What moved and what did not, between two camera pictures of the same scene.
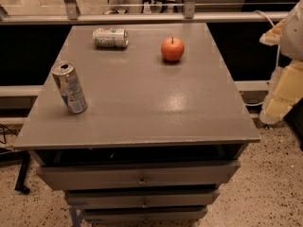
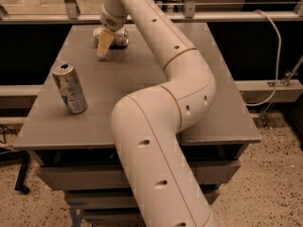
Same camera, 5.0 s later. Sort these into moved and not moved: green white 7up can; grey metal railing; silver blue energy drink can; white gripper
Moved: white gripper
Not moved: grey metal railing; green white 7up can; silver blue energy drink can
